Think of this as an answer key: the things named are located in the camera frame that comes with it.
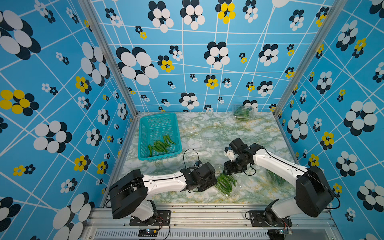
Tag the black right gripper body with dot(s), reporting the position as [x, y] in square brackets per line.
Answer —
[237, 165]

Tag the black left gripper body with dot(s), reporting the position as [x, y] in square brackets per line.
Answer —
[205, 184]

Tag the clear clamshell with peppers front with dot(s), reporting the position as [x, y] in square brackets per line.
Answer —
[228, 185]

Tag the clear clamshell with peppers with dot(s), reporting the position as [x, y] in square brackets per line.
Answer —
[243, 113]
[228, 185]
[275, 178]

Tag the green peppers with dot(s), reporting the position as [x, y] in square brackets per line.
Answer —
[161, 147]

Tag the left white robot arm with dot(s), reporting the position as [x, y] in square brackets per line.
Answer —
[131, 195]

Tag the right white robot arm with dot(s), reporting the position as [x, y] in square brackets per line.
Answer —
[312, 191]

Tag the clear clamshell with peppers right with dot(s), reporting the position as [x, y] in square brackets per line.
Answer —
[275, 178]

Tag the clear clamshell with peppers back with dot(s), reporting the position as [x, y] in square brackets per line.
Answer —
[243, 113]

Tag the teal plastic basket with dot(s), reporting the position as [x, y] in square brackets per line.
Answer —
[153, 128]

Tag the right controller board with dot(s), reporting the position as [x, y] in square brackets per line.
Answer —
[279, 234]

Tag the controller board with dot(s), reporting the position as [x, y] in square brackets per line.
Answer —
[148, 234]
[279, 234]

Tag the left controller board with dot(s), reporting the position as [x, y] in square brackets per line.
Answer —
[148, 234]

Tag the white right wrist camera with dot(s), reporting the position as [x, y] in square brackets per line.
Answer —
[230, 154]

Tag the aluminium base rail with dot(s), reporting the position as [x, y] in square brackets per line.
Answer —
[210, 222]

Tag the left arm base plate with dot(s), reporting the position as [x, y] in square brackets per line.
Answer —
[163, 217]

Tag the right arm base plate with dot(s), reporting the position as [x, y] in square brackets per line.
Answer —
[258, 219]

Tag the aluminium frame post left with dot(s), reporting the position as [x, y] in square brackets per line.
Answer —
[91, 16]

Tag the aluminium frame post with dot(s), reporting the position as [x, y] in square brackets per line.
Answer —
[91, 16]
[322, 33]

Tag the aluminium frame post right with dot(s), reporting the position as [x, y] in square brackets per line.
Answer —
[322, 33]

